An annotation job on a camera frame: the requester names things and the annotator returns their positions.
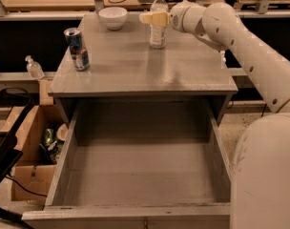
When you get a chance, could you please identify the clear sanitizer pump bottle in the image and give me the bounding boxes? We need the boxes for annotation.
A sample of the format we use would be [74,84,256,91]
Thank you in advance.
[25,55,45,79]

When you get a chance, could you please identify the grey wooden cabinet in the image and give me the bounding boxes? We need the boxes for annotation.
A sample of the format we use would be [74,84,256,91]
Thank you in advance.
[49,12,238,119]

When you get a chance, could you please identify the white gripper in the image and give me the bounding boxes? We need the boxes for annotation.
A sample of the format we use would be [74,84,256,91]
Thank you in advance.
[139,0,206,35]

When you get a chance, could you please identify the open cardboard box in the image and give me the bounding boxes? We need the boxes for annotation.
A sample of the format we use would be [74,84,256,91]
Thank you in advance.
[1,79,70,203]

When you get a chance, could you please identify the blue energy drink can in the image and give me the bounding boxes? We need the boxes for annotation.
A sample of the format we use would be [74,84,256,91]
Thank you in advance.
[64,28,90,72]

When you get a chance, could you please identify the black chair frame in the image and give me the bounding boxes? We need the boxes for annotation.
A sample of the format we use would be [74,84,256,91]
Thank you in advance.
[0,88,36,229]

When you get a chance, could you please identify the open grey top drawer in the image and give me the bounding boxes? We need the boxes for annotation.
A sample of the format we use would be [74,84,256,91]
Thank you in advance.
[23,99,230,229]

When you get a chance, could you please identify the small white pump bottle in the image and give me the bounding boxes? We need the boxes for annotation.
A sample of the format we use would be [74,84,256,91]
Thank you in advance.
[219,51,227,69]

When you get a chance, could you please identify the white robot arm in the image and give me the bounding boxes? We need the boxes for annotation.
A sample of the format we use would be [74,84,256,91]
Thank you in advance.
[139,1,290,229]

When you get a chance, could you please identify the white ceramic bowl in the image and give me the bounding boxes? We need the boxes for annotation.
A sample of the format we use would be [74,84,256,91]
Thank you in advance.
[98,7,128,31]

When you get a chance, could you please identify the clear plastic water bottle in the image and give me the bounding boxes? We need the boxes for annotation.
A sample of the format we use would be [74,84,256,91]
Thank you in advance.
[150,0,169,49]

